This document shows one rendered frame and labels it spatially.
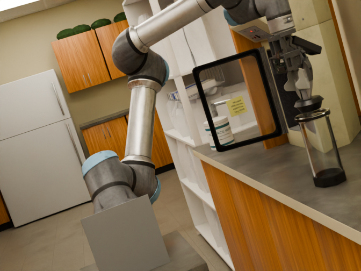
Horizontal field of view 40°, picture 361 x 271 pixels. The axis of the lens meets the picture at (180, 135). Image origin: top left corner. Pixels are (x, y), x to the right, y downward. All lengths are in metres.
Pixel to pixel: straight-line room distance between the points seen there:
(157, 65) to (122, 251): 0.65
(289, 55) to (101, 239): 0.74
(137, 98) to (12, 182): 5.21
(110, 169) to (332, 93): 0.94
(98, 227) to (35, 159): 5.38
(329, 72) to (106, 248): 1.08
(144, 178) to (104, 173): 0.16
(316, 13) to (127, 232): 1.10
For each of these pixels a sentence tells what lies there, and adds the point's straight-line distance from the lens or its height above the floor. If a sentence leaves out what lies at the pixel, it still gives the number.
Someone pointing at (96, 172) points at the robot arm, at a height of 1.22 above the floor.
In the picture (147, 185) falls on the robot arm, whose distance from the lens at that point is 1.54.
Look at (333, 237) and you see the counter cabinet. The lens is 1.49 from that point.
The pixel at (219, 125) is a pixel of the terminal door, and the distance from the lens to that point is 2.22.
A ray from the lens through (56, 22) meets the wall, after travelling 7.35.
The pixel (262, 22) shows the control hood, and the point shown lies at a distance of 1.88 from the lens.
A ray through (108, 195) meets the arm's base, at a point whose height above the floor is 1.16.
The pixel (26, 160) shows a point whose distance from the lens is 6.69.
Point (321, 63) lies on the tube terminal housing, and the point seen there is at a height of 1.27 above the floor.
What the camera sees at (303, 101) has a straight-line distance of 1.54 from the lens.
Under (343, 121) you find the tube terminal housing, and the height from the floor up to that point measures 1.03.
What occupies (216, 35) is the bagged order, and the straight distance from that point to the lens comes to 3.25.
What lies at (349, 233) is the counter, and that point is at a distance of 1.30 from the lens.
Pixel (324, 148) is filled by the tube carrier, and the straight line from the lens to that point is 1.56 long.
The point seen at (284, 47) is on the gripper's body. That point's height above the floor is 1.38.
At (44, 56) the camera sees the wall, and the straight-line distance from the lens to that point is 7.31.
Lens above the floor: 1.45
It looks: 9 degrees down
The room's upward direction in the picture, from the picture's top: 18 degrees counter-clockwise
